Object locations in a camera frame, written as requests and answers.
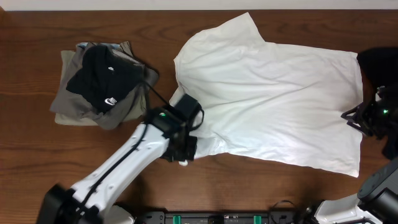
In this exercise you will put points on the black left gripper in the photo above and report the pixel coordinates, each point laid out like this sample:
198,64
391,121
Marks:
191,155

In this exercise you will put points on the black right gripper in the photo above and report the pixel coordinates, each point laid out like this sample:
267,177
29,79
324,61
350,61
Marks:
363,117

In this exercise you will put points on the white t-shirt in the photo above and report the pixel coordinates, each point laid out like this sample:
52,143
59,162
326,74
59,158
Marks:
275,102

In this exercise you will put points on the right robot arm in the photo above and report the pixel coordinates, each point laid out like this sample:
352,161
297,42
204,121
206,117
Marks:
376,200

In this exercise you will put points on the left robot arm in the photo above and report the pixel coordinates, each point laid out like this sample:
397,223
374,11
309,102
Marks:
164,133

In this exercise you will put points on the black crumpled garment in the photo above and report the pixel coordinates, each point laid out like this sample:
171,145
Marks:
380,67

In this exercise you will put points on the beige folded garment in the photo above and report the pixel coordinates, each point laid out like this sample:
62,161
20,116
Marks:
72,109

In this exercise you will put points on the black Nike t-shirt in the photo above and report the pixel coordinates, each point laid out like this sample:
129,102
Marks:
104,79

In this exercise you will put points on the grey folded garment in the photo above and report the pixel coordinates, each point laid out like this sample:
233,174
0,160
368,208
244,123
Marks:
123,51

